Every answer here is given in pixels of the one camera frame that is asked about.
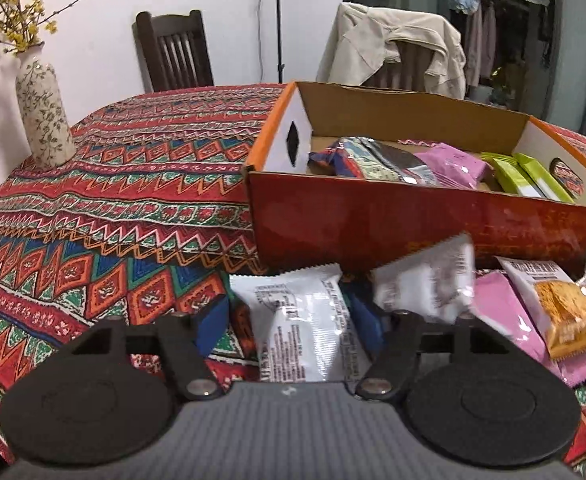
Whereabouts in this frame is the pink snack packet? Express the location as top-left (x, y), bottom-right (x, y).
top-left (472, 271), bottom-right (586, 388)

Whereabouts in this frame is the orange cracker snack packet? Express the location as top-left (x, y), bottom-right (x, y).
top-left (497, 257), bottom-right (586, 361)

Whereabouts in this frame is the white silver snack packet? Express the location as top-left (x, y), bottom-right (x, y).
top-left (230, 263), bottom-right (371, 385)

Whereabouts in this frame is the green white nut bar packet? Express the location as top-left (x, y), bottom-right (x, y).
top-left (479, 152), bottom-right (543, 198)

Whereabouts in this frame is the patterned red tablecloth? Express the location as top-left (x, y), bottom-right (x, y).
top-left (0, 82), bottom-right (586, 480)

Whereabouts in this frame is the orange cardboard box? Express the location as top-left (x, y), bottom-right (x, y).
top-left (244, 81), bottom-right (586, 272)

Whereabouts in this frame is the blue patterned snack packet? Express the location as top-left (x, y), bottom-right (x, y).
top-left (308, 136), bottom-right (438, 186)

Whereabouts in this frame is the floral ceramic vase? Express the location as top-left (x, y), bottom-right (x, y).
top-left (15, 42), bottom-right (76, 170)

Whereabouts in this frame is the chair with beige jacket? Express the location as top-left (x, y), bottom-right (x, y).
top-left (362, 41), bottom-right (434, 92)

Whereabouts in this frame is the dark wooden chair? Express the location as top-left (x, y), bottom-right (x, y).
top-left (134, 10), bottom-right (214, 92)

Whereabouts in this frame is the dark sliding glass door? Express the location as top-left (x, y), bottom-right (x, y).
top-left (346, 0), bottom-right (586, 136)

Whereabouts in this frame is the beige jacket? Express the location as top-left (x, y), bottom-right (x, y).
top-left (316, 2), bottom-right (466, 99)

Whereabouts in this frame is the studio light on stand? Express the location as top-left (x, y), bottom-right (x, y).
top-left (274, 0), bottom-right (284, 84)

